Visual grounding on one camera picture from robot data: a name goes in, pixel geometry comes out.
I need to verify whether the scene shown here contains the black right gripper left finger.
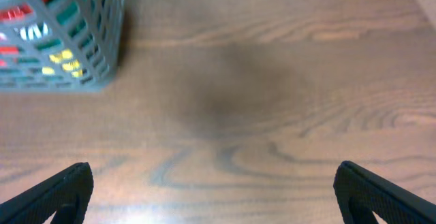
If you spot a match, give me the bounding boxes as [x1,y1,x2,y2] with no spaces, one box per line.
[1,162,93,224]

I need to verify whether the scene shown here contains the grey plastic slotted basket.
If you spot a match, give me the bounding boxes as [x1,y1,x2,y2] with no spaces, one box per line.
[0,0,127,94]

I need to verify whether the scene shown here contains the green Nescafe coffee bag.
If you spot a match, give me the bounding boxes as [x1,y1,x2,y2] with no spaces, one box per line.
[0,0,103,82]

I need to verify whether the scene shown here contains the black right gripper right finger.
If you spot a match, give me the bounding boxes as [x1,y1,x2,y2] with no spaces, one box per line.
[333,161,435,224]

